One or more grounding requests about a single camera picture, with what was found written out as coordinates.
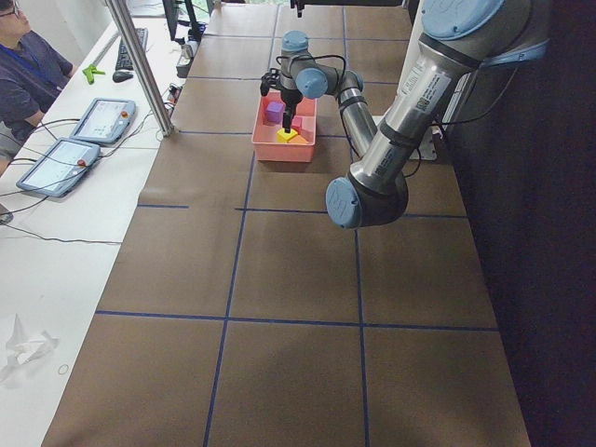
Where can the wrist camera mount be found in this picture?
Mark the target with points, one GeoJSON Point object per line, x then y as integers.
{"type": "Point", "coordinates": [270, 80]}

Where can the black computer mouse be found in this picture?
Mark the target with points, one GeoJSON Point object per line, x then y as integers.
{"type": "Point", "coordinates": [120, 76]}

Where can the orange foam block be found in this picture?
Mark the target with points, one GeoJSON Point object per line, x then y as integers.
{"type": "Point", "coordinates": [298, 139]}

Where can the seated person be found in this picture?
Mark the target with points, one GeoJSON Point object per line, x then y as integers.
{"type": "Point", "coordinates": [33, 73]}

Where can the yellow foam block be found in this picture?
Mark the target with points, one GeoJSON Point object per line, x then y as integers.
{"type": "Point", "coordinates": [285, 136]}

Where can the aluminium frame post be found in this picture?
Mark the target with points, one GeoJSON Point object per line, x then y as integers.
{"type": "Point", "coordinates": [124, 24]}

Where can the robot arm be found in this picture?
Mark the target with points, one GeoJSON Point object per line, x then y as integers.
{"type": "Point", "coordinates": [457, 38]}
{"type": "Point", "coordinates": [300, 5]}

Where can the pink plastic bin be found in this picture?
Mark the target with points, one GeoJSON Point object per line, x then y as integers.
{"type": "Point", "coordinates": [264, 138]}

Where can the purple foam block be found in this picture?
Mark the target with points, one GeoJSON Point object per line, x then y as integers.
{"type": "Point", "coordinates": [273, 112]}

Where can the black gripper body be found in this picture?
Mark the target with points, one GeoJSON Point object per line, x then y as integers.
{"type": "Point", "coordinates": [291, 99]}

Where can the brown paper table cover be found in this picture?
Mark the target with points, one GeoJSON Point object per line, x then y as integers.
{"type": "Point", "coordinates": [238, 314]}

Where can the crumpled white paper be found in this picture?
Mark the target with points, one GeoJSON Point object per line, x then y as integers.
{"type": "Point", "coordinates": [19, 348]}

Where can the green plastic tool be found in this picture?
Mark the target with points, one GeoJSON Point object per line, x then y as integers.
{"type": "Point", "coordinates": [90, 72]}

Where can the near teach pendant tablet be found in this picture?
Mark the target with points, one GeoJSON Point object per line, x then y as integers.
{"type": "Point", "coordinates": [56, 172]}

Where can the teach pendant tablet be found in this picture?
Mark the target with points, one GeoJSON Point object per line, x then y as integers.
{"type": "Point", "coordinates": [56, 172]}
{"type": "Point", "coordinates": [105, 121]}

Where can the red foam block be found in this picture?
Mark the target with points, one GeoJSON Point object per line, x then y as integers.
{"type": "Point", "coordinates": [297, 124]}

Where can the far teach pendant tablet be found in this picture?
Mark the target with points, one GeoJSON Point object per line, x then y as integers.
{"type": "Point", "coordinates": [105, 121]}

